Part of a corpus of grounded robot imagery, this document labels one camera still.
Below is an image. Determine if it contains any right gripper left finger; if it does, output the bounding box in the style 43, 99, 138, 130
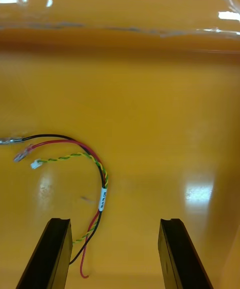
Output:
15, 217, 74, 289

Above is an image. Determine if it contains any yellow-orange plastic bin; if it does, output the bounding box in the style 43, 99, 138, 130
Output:
0, 0, 240, 289

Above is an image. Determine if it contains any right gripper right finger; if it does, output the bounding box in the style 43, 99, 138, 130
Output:
157, 218, 214, 289

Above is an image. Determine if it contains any red black green-yellow wire harness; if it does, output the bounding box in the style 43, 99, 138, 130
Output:
0, 133, 110, 279

